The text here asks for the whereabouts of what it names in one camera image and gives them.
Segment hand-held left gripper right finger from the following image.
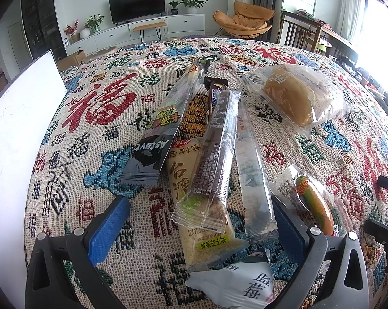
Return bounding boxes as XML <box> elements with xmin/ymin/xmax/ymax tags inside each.
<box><xmin>271</xmin><ymin>196</ymin><xmax>370</xmax><ymax>309</ymax></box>

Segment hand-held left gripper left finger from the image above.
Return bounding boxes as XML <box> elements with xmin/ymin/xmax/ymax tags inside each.
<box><xmin>25</xmin><ymin>196</ymin><xmax>132</xmax><ymax>309</ymax></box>

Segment clear packet with grey roll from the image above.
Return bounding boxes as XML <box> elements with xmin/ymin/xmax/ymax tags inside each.
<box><xmin>236</xmin><ymin>101</ymin><xmax>280</xmax><ymax>245</ymax></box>

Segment beige cracker packet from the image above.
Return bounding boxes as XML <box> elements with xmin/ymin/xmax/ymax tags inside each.
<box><xmin>166</xmin><ymin>138</ymin><xmax>250</xmax><ymax>272</ymax></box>

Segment clear packet with brown roll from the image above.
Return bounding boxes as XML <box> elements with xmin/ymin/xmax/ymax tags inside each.
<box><xmin>171</xmin><ymin>89</ymin><xmax>243</xmax><ymax>232</ymax></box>

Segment orange sausage in clear packet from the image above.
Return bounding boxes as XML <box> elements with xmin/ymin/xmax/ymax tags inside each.
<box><xmin>268</xmin><ymin>164</ymin><xmax>338</xmax><ymax>237</ymax></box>

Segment white triangular snack packet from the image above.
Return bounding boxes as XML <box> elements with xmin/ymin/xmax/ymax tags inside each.
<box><xmin>185</xmin><ymin>249</ymin><xmax>275</xmax><ymax>309</ymax></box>

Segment black and green wafer packet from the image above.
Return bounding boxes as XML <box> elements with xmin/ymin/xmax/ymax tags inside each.
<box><xmin>120</xmin><ymin>56</ymin><xmax>210</xmax><ymax>187</ymax></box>

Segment printed woven blanket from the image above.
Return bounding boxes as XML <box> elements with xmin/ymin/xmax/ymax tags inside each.
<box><xmin>22</xmin><ymin>37</ymin><xmax>388</xmax><ymax>309</ymax></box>

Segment white panel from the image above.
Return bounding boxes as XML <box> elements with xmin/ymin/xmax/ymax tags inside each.
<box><xmin>0</xmin><ymin>49</ymin><xmax>68</xmax><ymax>309</ymax></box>

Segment bread bun in clear bag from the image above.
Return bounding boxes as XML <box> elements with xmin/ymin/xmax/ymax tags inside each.
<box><xmin>242</xmin><ymin>64</ymin><xmax>352</xmax><ymax>139</ymax></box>

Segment brown chocolate bar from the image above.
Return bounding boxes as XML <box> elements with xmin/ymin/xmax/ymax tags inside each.
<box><xmin>203</xmin><ymin>76</ymin><xmax>230</xmax><ymax>113</ymax></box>

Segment cardboard box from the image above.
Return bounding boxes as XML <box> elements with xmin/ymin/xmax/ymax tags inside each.
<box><xmin>57</xmin><ymin>50</ymin><xmax>85</xmax><ymax>71</ymax></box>

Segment dark wooden chair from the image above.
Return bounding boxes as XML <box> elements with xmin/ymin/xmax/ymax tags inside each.
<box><xmin>279</xmin><ymin>10</ymin><xmax>321</xmax><ymax>52</ymax></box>

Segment white curtain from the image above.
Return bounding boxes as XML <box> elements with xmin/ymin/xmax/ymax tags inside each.
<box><xmin>337</xmin><ymin>0</ymin><xmax>365</xmax><ymax>36</ymax></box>

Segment white television cabinet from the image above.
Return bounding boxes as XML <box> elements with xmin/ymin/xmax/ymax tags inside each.
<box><xmin>65</xmin><ymin>13</ymin><xmax>205</xmax><ymax>57</ymax></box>

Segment red flowers in vase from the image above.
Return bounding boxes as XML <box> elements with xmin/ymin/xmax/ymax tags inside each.
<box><xmin>64</xmin><ymin>19</ymin><xmax>79</xmax><ymax>42</ymax></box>

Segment wooden stool with metal legs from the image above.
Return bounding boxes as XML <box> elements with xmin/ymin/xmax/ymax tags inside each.
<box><xmin>133</xmin><ymin>22</ymin><xmax>167</xmax><ymax>43</ymax></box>

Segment leafy plant in glass vase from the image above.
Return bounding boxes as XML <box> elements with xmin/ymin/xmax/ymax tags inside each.
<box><xmin>84</xmin><ymin>14</ymin><xmax>104</xmax><ymax>33</ymax></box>

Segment orange lounge chair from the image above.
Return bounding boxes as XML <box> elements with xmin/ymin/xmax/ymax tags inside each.
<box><xmin>212</xmin><ymin>1</ymin><xmax>275</xmax><ymax>41</ymax></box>

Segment dark glass display cabinet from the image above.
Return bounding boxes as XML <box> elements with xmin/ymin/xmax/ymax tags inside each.
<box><xmin>20</xmin><ymin>0</ymin><xmax>67</xmax><ymax>60</ymax></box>

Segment black television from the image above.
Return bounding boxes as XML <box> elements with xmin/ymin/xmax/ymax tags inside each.
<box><xmin>109</xmin><ymin>0</ymin><xmax>166</xmax><ymax>24</ymax></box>

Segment large green potted plant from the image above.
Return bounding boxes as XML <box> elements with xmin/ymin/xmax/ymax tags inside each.
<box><xmin>178</xmin><ymin>0</ymin><xmax>209</xmax><ymax>14</ymax></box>

